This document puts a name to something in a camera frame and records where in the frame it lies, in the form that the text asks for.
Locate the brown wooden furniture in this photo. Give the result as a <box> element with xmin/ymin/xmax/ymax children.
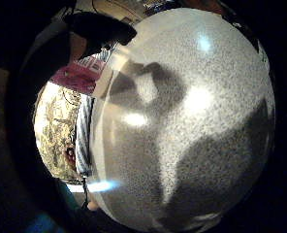
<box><xmin>92</xmin><ymin>0</ymin><xmax>171</xmax><ymax>24</ymax></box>

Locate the pink red printed cloth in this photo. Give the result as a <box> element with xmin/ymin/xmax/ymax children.
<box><xmin>49</xmin><ymin>53</ymin><xmax>107</xmax><ymax>96</ymax></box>

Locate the the person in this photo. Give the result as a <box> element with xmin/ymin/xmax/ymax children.
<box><xmin>32</xmin><ymin>48</ymin><xmax>113</xmax><ymax>186</ymax></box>

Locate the thin black cable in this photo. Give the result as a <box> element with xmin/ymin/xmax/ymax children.
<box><xmin>80</xmin><ymin>176</ymin><xmax>90</xmax><ymax>209</ymax></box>

